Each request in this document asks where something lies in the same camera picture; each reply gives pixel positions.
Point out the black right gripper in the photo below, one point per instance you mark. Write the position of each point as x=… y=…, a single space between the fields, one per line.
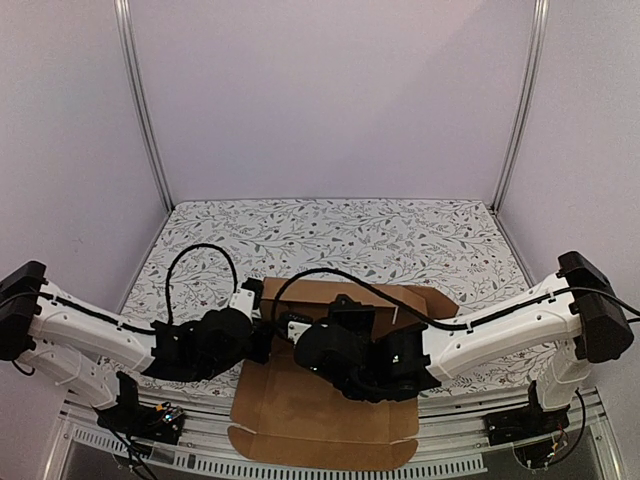
x=288 y=320

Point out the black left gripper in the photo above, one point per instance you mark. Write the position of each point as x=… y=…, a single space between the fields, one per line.
x=264 y=341

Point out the brown cardboard box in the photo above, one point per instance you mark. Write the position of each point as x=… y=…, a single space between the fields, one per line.
x=284 y=414

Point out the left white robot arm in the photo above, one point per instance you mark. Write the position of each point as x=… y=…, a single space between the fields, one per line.
x=56 y=333

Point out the floral patterned table mat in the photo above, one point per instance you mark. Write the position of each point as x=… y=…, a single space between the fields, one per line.
x=204 y=247

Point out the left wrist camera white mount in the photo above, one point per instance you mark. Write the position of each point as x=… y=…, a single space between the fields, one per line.
x=247 y=298

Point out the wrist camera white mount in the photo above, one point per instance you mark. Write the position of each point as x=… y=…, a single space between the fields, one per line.
x=247 y=298
x=294 y=325

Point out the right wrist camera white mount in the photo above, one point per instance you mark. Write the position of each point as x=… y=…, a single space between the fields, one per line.
x=294 y=325

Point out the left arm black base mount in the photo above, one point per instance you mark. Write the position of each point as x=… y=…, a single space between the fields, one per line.
x=161 y=423

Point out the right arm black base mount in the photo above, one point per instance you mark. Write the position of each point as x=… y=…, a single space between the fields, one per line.
x=527 y=422

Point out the front aluminium rail base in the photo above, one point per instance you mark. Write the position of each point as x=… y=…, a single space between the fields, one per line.
x=452 y=441

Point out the left aluminium frame post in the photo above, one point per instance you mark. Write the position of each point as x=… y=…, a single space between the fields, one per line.
x=126 y=33

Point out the aluminium frame post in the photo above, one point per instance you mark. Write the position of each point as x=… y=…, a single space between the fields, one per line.
x=126 y=33
x=527 y=90

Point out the right aluminium frame post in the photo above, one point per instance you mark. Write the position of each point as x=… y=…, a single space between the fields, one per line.
x=527 y=90

